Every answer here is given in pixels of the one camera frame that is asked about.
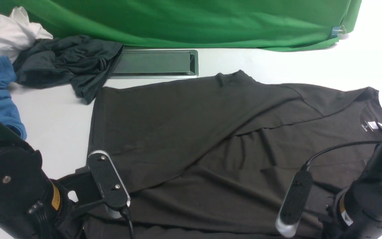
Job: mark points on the green backdrop cloth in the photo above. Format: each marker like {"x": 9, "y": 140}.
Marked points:
{"x": 277, "y": 25}

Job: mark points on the white crumpled garment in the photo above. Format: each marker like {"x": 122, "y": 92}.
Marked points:
{"x": 17, "y": 33}

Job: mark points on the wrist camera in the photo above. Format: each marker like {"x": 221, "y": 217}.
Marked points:
{"x": 294, "y": 204}
{"x": 114, "y": 194}

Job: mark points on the metal table cable hatch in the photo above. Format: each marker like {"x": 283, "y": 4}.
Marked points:
{"x": 157, "y": 64}

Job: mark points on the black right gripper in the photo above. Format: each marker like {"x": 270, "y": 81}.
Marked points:
{"x": 330, "y": 217}

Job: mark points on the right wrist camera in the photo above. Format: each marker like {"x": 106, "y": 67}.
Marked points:
{"x": 294, "y": 204}

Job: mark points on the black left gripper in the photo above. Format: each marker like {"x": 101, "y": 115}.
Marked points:
{"x": 80, "y": 194}

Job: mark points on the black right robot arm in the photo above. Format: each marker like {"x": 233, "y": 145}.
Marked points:
{"x": 354, "y": 212}

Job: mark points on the blue binder clip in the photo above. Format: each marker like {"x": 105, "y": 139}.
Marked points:
{"x": 338, "y": 31}

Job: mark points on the dark gray crumpled garment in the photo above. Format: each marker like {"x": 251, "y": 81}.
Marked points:
{"x": 81, "y": 61}

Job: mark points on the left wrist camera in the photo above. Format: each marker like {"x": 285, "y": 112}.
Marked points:
{"x": 114, "y": 194}

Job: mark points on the gray long-sleeved shirt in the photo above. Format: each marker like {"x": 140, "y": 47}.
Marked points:
{"x": 212, "y": 158}

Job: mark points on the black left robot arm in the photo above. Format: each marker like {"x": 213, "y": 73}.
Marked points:
{"x": 33, "y": 206}

